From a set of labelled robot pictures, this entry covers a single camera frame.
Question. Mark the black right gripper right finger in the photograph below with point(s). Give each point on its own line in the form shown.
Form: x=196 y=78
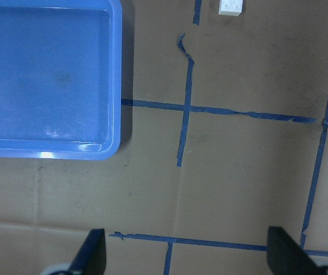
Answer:
x=284 y=256

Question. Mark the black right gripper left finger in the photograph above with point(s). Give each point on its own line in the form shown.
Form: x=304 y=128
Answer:
x=92 y=256

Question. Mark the white toy block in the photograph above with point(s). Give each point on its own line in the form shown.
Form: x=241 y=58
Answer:
x=230 y=7

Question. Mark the blue plastic tray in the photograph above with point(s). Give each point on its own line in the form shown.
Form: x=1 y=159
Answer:
x=60 y=79

